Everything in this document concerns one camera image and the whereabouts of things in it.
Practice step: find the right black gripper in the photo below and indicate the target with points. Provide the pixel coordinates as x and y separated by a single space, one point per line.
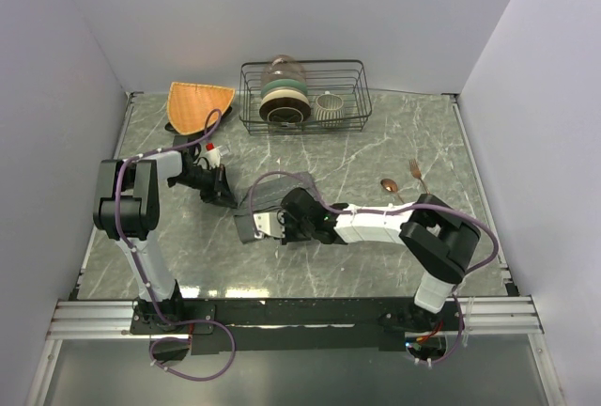
288 236

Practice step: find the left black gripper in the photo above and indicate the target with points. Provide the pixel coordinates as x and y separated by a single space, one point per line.
220 193

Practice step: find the grey cloth napkin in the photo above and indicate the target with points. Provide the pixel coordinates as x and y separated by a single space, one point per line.
267 196

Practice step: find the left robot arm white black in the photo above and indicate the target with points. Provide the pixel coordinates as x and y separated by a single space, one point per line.
127 210

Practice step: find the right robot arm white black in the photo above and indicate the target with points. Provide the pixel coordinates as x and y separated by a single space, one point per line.
440 240

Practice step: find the copper spoon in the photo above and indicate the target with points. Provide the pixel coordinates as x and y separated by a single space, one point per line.
392 187

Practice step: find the woven orange wicker tray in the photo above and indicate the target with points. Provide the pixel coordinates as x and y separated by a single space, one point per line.
195 107

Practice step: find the brown dark bowl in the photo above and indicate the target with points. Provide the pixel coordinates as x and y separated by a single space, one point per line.
285 111

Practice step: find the striped grey ceramic cup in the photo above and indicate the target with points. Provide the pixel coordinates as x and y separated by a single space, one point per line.
329 110

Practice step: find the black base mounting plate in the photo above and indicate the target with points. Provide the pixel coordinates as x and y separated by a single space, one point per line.
286 324

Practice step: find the copper fork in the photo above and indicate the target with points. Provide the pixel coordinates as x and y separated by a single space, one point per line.
416 173

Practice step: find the green plate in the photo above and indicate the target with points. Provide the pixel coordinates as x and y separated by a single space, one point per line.
284 83

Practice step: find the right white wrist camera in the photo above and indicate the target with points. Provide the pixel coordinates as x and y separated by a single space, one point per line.
269 224

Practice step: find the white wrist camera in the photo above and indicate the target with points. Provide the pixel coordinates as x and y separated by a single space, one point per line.
269 224
212 155

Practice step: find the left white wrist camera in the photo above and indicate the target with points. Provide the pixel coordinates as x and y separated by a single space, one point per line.
212 155

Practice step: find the black wire dish rack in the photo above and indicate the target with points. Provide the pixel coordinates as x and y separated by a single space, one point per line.
343 77

